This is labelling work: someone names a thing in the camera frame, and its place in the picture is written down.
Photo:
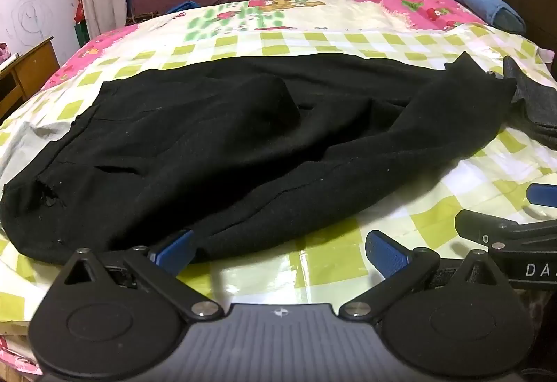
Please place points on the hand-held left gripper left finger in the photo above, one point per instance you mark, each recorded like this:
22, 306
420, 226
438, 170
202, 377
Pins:
176, 249

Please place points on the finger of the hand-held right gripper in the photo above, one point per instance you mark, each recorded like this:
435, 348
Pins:
541, 195
478, 225

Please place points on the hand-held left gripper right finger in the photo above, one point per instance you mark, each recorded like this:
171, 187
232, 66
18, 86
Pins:
387, 251

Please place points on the black pants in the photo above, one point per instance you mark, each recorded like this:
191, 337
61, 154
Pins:
217, 147

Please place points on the dark grey garment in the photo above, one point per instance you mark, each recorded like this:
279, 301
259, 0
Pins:
535, 103

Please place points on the blue pillow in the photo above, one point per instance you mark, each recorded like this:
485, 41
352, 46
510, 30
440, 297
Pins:
478, 1

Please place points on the green box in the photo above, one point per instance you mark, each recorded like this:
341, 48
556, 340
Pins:
82, 34

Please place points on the wooden desk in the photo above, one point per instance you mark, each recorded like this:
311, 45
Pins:
35, 60

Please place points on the checkered printed bed cover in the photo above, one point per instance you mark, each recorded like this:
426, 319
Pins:
304, 29

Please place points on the blue cloth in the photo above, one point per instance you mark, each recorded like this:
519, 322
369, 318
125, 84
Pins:
182, 7

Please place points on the red ornament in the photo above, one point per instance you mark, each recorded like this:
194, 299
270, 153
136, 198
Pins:
78, 8

